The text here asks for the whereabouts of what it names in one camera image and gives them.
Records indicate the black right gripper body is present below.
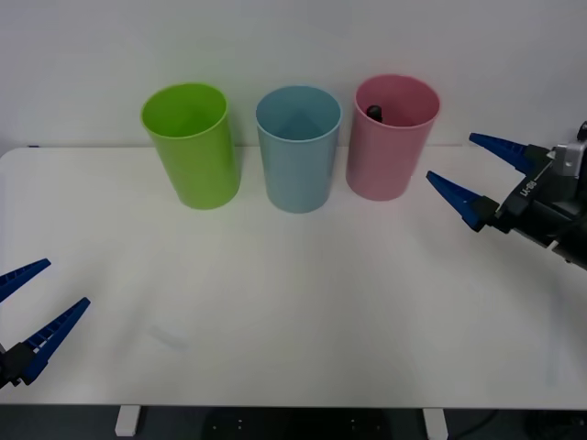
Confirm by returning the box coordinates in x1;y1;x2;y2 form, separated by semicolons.
494;157;587;251

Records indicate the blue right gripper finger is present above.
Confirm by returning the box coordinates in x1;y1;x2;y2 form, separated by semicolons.
426;170;500;234
468;132;554;176

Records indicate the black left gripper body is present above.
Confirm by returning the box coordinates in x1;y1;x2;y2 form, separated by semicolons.
0;344;22;391

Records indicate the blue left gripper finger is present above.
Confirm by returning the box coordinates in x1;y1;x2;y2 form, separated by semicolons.
7;297;92;386
0;258;52;304

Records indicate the pink plastic bin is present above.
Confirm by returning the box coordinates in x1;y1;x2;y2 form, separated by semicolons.
345;73;442;203

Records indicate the white table leg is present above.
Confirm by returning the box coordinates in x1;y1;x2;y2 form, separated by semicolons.
114;406;141;437
422;407;449;440

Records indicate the pale blue plastic bin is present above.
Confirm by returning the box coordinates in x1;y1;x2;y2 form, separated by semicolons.
255;84;344;215

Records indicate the green plastic bin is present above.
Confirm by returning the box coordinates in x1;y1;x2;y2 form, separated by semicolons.
139;82;243;211

